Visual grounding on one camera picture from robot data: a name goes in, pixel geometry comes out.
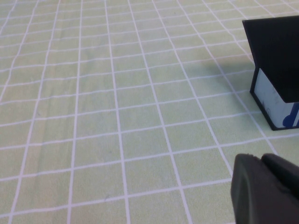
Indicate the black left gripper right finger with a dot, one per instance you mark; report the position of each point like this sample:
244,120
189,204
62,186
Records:
285,175

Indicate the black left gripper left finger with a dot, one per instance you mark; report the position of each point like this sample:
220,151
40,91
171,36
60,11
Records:
257,198

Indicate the black patterned glasses case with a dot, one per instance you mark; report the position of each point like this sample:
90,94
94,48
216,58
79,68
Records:
275,58

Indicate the green white checked tablecloth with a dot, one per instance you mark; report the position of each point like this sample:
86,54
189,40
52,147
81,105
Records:
116,105

